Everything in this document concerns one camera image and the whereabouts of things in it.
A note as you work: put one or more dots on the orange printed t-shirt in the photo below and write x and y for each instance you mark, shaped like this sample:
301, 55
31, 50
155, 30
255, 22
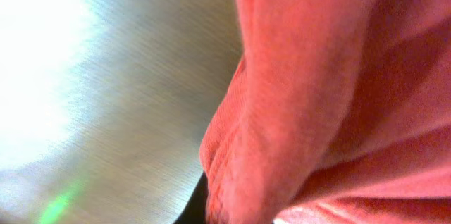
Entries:
338, 112

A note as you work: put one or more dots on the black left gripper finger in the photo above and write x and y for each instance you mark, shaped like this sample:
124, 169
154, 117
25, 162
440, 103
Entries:
195, 209

